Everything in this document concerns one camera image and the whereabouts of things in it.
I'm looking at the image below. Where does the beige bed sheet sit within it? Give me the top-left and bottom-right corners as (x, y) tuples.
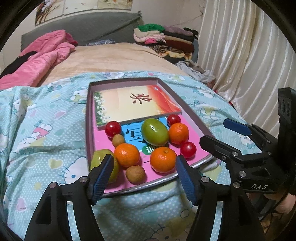
(38, 42), (188, 87)

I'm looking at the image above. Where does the pile of folded clothes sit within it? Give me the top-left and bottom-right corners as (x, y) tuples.
(133, 23), (199, 62)

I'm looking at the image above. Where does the cream curtain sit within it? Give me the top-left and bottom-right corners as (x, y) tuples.
(198, 0), (296, 121)

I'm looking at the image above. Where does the white crumpled cloth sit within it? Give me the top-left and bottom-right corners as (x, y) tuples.
(176, 60), (216, 82)

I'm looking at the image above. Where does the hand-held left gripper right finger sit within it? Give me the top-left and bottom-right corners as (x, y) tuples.
(176, 155), (266, 241)

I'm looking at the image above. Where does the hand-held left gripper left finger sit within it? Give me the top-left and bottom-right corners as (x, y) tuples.
(24, 154), (115, 241)

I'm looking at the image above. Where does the round green fruit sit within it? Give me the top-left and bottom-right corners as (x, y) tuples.
(90, 149), (119, 183)

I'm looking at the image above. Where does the small brown longan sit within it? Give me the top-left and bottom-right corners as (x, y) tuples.
(112, 134), (126, 147)
(126, 165), (146, 184)

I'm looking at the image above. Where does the blue floral cloth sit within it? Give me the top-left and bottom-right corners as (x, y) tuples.
(86, 39), (116, 45)

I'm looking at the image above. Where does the blue cartoon cat blanket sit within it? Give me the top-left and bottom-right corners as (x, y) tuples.
(0, 71), (252, 241)

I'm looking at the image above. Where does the black garment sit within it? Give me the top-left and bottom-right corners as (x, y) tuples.
(0, 51), (38, 78)

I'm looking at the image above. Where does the person's right hand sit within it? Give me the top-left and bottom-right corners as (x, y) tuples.
(264, 192), (296, 215)

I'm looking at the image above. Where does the elongated green fruit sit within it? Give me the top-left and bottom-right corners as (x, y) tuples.
(142, 118), (169, 147)

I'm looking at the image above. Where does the orange mandarin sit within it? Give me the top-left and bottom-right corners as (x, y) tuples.
(114, 143), (141, 168)
(150, 146), (177, 174)
(168, 123), (189, 144)

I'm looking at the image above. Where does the grey cardboard box tray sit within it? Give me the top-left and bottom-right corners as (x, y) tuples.
(85, 77), (216, 198)

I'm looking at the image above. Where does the pink workbook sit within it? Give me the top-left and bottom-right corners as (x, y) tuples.
(92, 116), (213, 193)

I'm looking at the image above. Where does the yellow and orange book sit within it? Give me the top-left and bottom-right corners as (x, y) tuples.
(93, 85), (182, 127)

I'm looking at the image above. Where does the pink quilt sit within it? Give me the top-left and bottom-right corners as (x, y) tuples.
(0, 30), (75, 90)

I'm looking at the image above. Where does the red cherry tomato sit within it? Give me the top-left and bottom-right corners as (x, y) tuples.
(167, 114), (181, 126)
(180, 141), (197, 159)
(105, 121), (122, 138)

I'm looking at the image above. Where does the grey headboard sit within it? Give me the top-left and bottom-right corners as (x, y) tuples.
(21, 10), (142, 50)

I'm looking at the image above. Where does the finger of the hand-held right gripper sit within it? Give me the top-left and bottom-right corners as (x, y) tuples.
(199, 135), (270, 173)
(223, 118), (278, 154)

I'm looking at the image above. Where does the wall painting panel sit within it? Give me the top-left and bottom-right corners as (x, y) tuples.
(97, 0), (132, 12)
(63, 0), (99, 16)
(35, 0), (66, 26)

